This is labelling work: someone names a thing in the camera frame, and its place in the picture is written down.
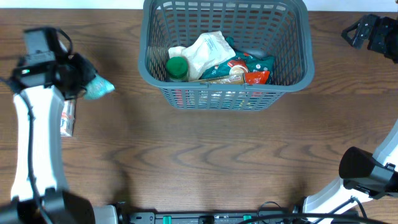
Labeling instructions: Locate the right black cable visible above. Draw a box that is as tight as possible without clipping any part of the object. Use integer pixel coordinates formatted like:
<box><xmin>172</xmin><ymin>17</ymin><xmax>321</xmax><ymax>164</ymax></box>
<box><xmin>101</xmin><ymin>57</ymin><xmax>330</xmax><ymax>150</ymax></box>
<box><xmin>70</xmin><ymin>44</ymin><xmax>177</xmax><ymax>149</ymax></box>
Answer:
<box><xmin>242</xmin><ymin>195</ymin><xmax>371</xmax><ymax>224</ymax></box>

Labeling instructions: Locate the green lid jar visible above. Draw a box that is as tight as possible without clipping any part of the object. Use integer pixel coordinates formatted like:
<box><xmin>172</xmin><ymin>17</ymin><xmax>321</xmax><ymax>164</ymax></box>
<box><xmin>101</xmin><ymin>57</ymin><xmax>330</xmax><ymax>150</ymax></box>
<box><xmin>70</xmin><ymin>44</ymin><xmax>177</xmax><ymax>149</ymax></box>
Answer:
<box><xmin>166</xmin><ymin>57</ymin><xmax>188</xmax><ymax>82</ymax></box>

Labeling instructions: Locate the teal small sachet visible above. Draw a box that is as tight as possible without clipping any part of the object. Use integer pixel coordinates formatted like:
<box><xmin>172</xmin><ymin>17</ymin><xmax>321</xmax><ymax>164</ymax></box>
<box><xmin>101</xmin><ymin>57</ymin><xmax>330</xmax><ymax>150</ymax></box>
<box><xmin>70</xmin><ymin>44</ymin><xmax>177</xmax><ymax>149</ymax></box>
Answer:
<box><xmin>83</xmin><ymin>75</ymin><xmax>115</xmax><ymax>100</ymax></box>

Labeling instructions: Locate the black cable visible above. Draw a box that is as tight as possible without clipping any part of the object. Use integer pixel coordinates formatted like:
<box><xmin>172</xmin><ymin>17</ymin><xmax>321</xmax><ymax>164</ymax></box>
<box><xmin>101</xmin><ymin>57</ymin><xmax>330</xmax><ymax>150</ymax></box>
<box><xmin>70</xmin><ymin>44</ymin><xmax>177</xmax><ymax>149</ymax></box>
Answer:
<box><xmin>18</xmin><ymin>93</ymin><xmax>47</xmax><ymax>224</ymax></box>
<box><xmin>242</xmin><ymin>195</ymin><xmax>371</xmax><ymax>224</ymax></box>

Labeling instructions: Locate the grey plastic basket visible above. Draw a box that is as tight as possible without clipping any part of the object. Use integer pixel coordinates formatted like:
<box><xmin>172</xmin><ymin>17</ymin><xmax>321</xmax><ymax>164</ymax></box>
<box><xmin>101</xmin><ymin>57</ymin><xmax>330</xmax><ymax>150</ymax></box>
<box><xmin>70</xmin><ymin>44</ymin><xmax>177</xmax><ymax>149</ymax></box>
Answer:
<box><xmin>138</xmin><ymin>0</ymin><xmax>315</xmax><ymax>111</ymax></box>

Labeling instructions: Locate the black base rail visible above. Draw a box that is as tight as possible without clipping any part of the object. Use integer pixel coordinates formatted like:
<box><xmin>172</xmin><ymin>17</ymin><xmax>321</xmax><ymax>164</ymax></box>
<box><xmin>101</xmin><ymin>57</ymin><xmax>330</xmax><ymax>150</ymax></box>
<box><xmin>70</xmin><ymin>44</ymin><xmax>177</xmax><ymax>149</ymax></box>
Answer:
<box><xmin>116</xmin><ymin>202</ymin><xmax>360</xmax><ymax>224</ymax></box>

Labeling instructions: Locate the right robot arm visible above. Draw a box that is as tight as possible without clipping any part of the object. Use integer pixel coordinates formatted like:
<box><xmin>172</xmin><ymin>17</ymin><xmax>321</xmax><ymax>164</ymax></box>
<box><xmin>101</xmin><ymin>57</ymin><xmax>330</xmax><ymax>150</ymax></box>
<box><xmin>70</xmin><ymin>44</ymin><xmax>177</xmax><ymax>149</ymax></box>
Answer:
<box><xmin>294</xmin><ymin>14</ymin><xmax>397</xmax><ymax>223</ymax></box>

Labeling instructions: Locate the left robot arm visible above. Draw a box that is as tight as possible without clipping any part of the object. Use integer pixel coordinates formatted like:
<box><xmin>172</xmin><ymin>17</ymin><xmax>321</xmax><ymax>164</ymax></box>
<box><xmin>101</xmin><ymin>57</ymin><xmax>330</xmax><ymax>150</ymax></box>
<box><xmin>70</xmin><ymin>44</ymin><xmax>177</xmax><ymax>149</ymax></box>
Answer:
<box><xmin>1</xmin><ymin>52</ymin><xmax>119</xmax><ymax>223</ymax></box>

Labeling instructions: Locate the Kleenex tissue multipack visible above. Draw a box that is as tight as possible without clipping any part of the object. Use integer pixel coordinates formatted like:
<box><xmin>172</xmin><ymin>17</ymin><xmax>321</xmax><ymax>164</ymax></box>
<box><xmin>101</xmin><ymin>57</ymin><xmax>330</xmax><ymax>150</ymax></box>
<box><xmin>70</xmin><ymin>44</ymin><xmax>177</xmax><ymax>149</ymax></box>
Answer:
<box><xmin>60</xmin><ymin>100</ymin><xmax>76</xmax><ymax>137</ymax></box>

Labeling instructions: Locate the left black cable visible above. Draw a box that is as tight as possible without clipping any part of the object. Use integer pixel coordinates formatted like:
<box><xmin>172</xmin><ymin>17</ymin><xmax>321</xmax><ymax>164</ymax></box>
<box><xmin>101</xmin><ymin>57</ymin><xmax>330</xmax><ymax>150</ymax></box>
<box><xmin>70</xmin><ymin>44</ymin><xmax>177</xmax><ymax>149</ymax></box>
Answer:
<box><xmin>18</xmin><ymin>93</ymin><xmax>47</xmax><ymax>224</ymax></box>

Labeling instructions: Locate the orange biscuit packet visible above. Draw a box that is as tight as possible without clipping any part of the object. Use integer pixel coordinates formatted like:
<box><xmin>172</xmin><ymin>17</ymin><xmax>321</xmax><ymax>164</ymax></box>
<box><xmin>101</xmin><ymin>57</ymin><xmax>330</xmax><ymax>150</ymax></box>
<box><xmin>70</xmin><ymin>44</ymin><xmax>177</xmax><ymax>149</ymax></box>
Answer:
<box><xmin>195</xmin><ymin>71</ymin><xmax>271</xmax><ymax>85</ymax></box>

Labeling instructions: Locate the green Nescafe bag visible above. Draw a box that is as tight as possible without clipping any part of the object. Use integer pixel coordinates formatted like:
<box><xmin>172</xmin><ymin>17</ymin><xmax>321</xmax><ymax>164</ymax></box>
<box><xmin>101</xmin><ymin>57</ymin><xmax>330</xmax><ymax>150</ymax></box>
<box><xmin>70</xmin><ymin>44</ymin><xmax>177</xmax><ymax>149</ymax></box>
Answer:
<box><xmin>199</xmin><ymin>50</ymin><xmax>274</xmax><ymax>83</ymax></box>

